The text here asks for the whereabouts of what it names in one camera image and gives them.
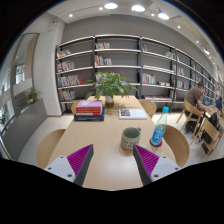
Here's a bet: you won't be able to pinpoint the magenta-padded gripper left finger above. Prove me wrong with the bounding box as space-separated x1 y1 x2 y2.
43 143 95 187

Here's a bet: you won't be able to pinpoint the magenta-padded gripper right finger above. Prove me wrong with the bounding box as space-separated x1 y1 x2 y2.
132 144 182 187

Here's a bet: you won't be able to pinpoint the clear bottle with teal cap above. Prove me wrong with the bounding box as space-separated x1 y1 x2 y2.
149 106 170 147

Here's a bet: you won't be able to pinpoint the flat round red coaster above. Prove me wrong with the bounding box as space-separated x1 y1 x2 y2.
149 138 164 148

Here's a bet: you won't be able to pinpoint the wooden chair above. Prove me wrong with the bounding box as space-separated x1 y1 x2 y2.
70 99 81 114
36 128 67 169
175 98 201 134
163 124 191 168
138 98 158 119
196 118 223 161

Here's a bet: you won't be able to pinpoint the green patterned ceramic mug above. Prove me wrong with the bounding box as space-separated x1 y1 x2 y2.
120 126 142 151

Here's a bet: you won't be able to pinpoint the dark blue book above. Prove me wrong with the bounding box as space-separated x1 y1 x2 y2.
73 108 106 122

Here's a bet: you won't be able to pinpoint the white book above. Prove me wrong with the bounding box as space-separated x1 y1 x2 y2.
118 108 148 120

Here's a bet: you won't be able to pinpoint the red book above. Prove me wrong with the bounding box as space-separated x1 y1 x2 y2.
75 107 103 116

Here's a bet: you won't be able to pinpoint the pink book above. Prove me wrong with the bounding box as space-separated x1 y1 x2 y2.
75 99 104 109

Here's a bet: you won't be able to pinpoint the black backpack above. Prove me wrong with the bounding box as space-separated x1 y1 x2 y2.
201 111 221 146

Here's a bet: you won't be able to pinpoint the person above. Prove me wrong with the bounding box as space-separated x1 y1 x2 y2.
214 91 224 111
184 81 211 133

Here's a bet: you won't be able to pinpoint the small green ledge plant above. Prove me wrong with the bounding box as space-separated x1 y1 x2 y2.
25 87 43 105

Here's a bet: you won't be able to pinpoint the green potted plant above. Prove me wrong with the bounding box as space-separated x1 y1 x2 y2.
84 71 139 109

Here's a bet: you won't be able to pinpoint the grey bookshelf unit with books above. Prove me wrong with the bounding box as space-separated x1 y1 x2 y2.
54 33 224 114

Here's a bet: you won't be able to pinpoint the round ceiling lights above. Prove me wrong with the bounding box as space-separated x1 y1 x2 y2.
68 1 213 56

